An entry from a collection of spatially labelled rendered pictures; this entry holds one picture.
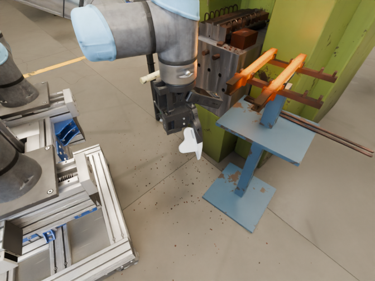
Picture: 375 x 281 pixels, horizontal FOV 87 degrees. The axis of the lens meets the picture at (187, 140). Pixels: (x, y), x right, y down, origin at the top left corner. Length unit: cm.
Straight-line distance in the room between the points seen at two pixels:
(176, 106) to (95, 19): 21
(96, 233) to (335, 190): 167
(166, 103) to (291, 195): 140
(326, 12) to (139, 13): 90
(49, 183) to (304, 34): 119
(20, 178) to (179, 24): 61
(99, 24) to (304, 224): 156
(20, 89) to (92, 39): 81
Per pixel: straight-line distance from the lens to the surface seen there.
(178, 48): 36
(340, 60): 162
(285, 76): 83
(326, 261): 160
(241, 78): 75
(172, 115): 42
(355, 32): 157
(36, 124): 116
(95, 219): 132
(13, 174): 73
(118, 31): 33
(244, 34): 117
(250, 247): 144
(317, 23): 114
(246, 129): 96
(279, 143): 95
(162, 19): 34
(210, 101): 47
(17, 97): 112
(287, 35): 120
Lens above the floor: 134
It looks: 47 degrees down
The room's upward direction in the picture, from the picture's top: straight up
